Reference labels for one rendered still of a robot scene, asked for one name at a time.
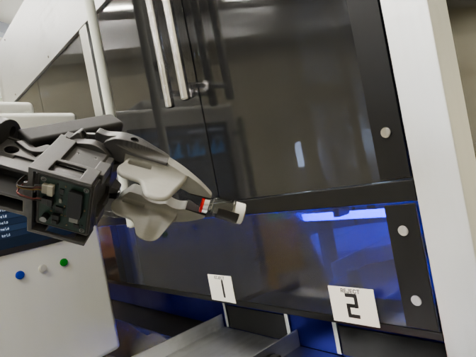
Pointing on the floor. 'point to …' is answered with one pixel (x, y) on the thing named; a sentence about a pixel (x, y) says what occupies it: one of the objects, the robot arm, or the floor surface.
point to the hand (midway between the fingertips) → (197, 197)
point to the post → (438, 157)
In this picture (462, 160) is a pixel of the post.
